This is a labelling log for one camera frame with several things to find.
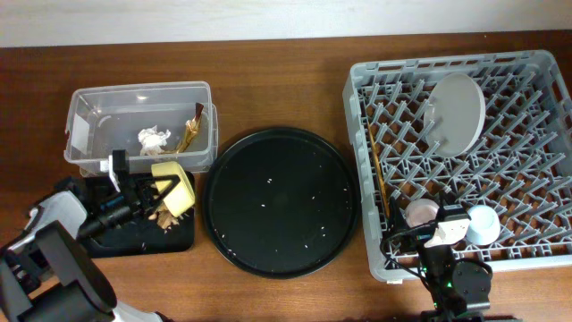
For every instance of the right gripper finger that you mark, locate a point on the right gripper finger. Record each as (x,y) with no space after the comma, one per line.
(396,222)
(449,200)

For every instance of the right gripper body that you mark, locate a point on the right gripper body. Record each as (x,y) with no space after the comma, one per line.
(423,241)

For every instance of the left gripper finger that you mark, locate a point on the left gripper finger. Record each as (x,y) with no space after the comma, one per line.
(169,193)
(163,179)

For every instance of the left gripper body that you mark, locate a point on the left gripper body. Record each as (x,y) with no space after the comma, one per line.
(135,197)

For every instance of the yellow bowl with scraps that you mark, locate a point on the yellow bowl with scraps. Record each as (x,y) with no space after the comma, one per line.
(182,196)

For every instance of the pink cup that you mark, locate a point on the pink cup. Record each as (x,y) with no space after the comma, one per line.
(420,211)

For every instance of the blue cup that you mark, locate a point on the blue cup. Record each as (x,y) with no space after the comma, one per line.
(484,227)

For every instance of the white tissue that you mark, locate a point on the white tissue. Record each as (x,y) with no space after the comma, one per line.
(153,141)

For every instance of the gold foil wrapper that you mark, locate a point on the gold foil wrapper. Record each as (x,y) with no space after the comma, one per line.
(191,130)

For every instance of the wooden chopstick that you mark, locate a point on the wooden chopstick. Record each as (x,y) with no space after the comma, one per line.
(373,146)
(379,174)

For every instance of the white round plate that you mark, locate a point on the white round plate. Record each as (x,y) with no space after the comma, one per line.
(457,110)

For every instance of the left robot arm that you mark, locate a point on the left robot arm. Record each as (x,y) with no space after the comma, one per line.
(48,272)

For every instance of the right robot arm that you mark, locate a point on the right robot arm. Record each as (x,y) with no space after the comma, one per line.
(459,287)

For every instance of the grey dishwasher rack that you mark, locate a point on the grey dishwasher rack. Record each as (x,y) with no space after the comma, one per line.
(520,165)

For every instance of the black rectangular tray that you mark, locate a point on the black rectangular tray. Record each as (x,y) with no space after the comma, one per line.
(137,235)

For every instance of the pile of food scraps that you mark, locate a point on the pile of food scraps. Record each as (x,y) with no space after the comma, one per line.
(164,219)

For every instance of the clear plastic storage bin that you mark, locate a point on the clear plastic storage bin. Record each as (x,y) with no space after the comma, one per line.
(103,119)

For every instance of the round black serving tray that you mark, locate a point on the round black serving tray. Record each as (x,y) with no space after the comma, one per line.
(281,203)

